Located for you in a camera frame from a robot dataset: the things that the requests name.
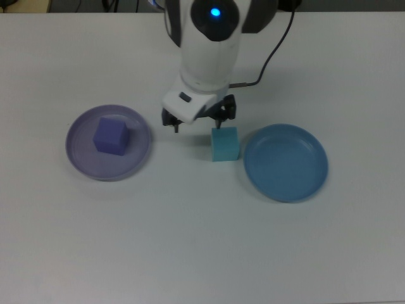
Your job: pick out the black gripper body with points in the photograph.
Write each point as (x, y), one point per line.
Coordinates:
(212, 109)

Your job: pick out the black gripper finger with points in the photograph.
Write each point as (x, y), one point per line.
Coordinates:
(169, 118)
(228, 109)

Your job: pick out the cyan foam cube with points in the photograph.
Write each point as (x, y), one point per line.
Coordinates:
(224, 145)

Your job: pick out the purple foam cube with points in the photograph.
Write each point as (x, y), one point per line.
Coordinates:
(110, 136)

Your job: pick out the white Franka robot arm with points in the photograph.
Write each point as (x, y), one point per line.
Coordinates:
(209, 57)

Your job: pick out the blue round plate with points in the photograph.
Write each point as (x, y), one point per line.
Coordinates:
(284, 164)

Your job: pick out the lilac round plate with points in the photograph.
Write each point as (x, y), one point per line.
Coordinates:
(82, 158)

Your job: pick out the brown wooden desk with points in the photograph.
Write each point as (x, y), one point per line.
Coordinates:
(25, 5)

